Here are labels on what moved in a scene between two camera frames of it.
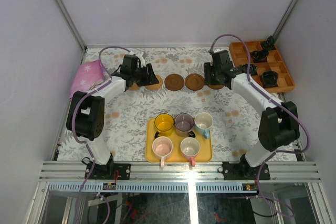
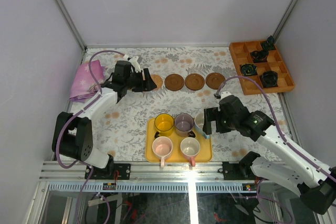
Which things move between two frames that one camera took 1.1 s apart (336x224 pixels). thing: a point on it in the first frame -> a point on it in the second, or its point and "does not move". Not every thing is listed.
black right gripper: [208, 67] -> [211, 114]
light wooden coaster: [156, 86] does not move
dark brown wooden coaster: [194, 82] does not move
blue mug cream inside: [203, 123] does not move
